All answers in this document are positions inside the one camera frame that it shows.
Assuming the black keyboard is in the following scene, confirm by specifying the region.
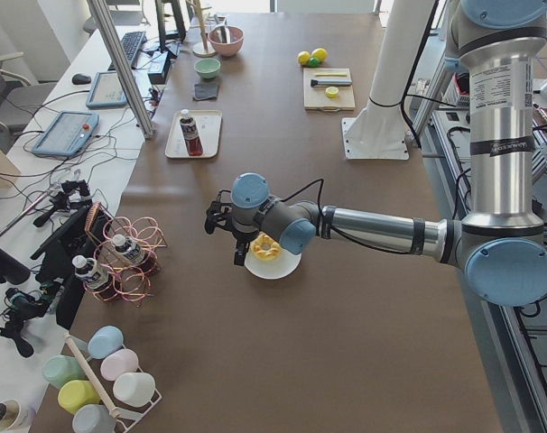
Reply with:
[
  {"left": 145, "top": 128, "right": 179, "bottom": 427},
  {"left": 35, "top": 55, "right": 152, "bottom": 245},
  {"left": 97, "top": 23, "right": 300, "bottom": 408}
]
[{"left": 121, "top": 31, "right": 146, "bottom": 68}]

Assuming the copper wire bottle rack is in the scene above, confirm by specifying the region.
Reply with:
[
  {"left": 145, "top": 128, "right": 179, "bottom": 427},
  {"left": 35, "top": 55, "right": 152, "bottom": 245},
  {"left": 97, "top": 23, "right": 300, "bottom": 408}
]
[{"left": 85, "top": 202, "right": 167, "bottom": 307}]

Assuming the blue teach pendant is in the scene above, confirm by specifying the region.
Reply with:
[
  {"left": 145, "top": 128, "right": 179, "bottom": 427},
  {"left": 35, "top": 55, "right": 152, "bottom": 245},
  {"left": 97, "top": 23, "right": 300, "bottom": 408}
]
[
  {"left": 86, "top": 71, "right": 127, "bottom": 109},
  {"left": 31, "top": 111, "right": 99, "bottom": 157}
]

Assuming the aluminium frame post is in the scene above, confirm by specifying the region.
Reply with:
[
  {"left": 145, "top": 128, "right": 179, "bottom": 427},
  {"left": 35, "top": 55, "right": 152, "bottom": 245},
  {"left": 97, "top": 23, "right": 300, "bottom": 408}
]
[{"left": 88, "top": 0, "right": 154, "bottom": 139}]

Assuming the pale green cup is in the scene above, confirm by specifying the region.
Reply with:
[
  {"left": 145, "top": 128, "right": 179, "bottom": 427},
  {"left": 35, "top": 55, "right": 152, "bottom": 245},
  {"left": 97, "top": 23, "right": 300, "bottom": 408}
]
[{"left": 42, "top": 355, "right": 86, "bottom": 389}]

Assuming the half lemon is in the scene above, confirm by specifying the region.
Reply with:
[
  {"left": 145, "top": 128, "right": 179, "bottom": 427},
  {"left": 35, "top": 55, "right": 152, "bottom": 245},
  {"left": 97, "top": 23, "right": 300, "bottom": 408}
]
[{"left": 325, "top": 87, "right": 339, "bottom": 99}]

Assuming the white plate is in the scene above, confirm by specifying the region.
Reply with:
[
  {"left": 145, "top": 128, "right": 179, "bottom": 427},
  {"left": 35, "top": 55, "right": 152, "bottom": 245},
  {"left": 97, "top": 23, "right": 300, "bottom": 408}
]
[{"left": 245, "top": 249, "right": 301, "bottom": 280}]

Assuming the metal muddler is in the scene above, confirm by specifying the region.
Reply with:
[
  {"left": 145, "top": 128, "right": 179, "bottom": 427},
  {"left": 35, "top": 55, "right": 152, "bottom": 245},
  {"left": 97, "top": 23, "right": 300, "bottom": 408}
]
[{"left": 310, "top": 78, "right": 352, "bottom": 88}]

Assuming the braided donut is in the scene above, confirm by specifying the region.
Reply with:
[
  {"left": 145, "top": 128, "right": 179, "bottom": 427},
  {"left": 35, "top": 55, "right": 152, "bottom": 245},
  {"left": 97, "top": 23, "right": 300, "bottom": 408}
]
[{"left": 250, "top": 232, "right": 282, "bottom": 262}]

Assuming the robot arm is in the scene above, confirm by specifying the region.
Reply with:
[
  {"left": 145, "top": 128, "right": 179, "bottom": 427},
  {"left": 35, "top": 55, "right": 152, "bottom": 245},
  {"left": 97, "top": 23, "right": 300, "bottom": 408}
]
[{"left": 205, "top": 1, "right": 547, "bottom": 307}]

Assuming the pink cup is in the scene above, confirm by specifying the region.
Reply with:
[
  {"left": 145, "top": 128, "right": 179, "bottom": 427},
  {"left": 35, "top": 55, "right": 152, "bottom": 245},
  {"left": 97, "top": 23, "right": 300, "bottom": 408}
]
[{"left": 100, "top": 348, "right": 139, "bottom": 382}]

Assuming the grey cup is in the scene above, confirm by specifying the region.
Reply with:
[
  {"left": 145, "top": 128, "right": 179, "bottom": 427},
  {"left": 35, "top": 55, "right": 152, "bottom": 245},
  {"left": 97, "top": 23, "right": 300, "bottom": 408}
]
[{"left": 72, "top": 404, "right": 116, "bottom": 433}]

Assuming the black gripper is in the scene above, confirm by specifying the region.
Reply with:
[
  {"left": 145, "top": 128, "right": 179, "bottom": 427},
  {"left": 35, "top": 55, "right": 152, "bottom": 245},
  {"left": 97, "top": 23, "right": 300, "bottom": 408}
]
[{"left": 204, "top": 190, "right": 251, "bottom": 266}]

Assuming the computer mouse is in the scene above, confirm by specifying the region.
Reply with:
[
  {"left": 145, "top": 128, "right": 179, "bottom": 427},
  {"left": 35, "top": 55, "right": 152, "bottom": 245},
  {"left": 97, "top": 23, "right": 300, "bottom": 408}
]
[{"left": 71, "top": 73, "right": 92, "bottom": 86}]

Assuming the yellow plastic knife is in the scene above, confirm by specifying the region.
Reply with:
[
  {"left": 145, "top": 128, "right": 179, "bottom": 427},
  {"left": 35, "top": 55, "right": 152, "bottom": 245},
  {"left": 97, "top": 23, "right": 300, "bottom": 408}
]
[{"left": 314, "top": 71, "right": 348, "bottom": 77}]

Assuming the wooden mug tree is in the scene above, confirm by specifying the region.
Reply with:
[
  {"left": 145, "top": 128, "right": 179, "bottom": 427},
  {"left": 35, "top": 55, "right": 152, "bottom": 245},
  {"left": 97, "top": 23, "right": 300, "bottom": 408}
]
[{"left": 187, "top": 0, "right": 217, "bottom": 58}]

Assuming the light blue cup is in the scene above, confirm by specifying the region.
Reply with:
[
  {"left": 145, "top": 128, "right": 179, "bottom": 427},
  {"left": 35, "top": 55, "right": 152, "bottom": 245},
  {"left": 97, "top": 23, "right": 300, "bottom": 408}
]
[{"left": 88, "top": 326, "right": 124, "bottom": 359}]

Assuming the yellow cup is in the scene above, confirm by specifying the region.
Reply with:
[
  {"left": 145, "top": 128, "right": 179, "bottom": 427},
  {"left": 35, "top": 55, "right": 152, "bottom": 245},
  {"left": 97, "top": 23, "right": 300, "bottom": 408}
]
[{"left": 58, "top": 380, "right": 101, "bottom": 415}]

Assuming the cream rabbit tray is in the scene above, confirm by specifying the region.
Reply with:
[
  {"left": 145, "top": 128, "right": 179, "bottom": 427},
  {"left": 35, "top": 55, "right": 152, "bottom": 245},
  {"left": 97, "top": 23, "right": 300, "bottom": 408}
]
[{"left": 165, "top": 110, "right": 222, "bottom": 159}]

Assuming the green lime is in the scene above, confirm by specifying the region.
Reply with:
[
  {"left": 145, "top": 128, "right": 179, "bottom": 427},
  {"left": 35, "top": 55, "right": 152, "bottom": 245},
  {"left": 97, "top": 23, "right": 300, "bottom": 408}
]
[{"left": 307, "top": 57, "right": 321, "bottom": 68}]

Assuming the dark tea bottle on tray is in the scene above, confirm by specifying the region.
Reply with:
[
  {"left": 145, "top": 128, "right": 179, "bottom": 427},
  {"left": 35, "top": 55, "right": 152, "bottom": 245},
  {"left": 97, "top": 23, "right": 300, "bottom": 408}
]
[{"left": 179, "top": 109, "right": 203, "bottom": 156}]

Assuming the white cup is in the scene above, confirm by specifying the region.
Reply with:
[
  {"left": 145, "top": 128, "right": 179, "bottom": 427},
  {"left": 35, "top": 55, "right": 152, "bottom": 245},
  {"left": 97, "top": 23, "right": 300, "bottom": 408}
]
[{"left": 113, "top": 372, "right": 156, "bottom": 407}]

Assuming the dark tea bottle in rack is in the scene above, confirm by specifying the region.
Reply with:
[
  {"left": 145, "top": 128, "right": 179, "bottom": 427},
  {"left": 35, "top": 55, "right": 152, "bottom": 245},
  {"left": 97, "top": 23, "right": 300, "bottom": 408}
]
[{"left": 111, "top": 234, "right": 157, "bottom": 275}]

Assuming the wooden cutting board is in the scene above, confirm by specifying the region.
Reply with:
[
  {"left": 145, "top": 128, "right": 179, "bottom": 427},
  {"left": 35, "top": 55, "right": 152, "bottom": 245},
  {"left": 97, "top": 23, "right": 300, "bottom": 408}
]
[{"left": 302, "top": 68, "right": 356, "bottom": 111}]

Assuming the pink bowl with ice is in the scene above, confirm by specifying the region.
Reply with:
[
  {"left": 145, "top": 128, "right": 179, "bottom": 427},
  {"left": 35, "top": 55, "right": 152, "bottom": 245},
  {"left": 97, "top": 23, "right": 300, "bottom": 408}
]
[{"left": 209, "top": 25, "right": 245, "bottom": 57}]

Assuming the yellow lemon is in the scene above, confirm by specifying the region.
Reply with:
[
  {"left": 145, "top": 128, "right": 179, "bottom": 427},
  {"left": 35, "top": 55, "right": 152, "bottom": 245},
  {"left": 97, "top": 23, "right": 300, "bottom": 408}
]
[
  {"left": 311, "top": 48, "right": 328, "bottom": 62},
  {"left": 297, "top": 51, "right": 311, "bottom": 66}
]

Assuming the grey folded cloth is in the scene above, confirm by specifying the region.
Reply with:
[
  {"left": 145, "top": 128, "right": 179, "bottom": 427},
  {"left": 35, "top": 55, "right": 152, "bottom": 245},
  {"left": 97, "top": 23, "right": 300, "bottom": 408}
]
[{"left": 192, "top": 82, "right": 219, "bottom": 101}]

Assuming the green bowl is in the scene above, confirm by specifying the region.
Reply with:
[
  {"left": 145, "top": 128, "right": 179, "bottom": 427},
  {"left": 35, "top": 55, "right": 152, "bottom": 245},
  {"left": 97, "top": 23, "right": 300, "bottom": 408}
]
[{"left": 194, "top": 58, "right": 221, "bottom": 79}]

